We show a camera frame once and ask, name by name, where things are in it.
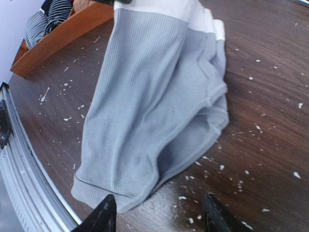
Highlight grey striped boxer underwear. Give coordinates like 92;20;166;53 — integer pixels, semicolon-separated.
24;11;47;50

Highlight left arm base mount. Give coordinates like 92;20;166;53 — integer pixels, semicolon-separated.
0;100;13;150

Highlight navy striped rolled underwear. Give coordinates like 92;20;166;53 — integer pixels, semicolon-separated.
41;0;73;35

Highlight aluminium front rail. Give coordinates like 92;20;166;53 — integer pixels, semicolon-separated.
0;83;82;232

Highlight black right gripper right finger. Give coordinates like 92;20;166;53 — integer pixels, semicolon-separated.
202;192;253;232

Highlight brown rolled underwear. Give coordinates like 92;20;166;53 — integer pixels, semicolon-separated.
73;0;96;13

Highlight brown wooden organizer box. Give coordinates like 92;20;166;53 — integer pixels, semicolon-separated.
10;1;113;77

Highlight grey beige sock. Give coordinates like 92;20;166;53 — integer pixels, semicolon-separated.
71;0;229;213

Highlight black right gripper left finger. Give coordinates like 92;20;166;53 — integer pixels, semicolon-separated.
71;194;117;232

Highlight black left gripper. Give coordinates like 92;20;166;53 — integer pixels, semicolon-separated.
96;0;133;6

